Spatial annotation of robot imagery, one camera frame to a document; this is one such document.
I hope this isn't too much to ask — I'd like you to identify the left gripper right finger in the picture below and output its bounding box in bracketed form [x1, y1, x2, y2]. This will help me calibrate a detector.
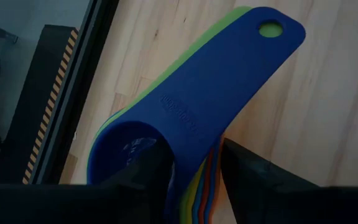
[222, 138, 321, 224]

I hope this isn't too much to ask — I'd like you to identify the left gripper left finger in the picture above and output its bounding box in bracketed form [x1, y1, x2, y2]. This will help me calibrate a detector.
[101, 138, 176, 224]

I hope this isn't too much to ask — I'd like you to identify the orange measuring cup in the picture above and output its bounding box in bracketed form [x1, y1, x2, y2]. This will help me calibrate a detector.
[208, 136, 226, 224]

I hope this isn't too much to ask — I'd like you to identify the medium blue measuring cup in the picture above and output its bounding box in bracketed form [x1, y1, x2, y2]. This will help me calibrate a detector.
[204, 142, 222, 224]

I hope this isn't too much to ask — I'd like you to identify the teal measuring cup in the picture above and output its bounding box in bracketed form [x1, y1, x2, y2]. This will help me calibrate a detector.
[191, 158, 211, 224]

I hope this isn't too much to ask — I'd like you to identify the red measuring cup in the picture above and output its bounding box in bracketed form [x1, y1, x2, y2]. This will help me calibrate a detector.
[197, 149, 218, 224]

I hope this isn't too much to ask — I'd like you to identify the small dark blue measuring cup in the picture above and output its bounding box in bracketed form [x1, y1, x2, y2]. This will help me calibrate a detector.
[86, 6, 307, 224]

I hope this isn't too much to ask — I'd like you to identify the green measuring cup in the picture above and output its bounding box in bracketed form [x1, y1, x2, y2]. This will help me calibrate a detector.
[87, 5, 285, 162]

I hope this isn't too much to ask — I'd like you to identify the black hazard-striped floor mat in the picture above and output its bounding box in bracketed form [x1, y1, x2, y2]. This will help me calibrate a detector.
[0, 24, 80, 186]

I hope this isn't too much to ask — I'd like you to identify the black aluminium table frame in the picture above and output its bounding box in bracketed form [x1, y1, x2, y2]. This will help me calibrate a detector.
[29, 0, 121, 185]

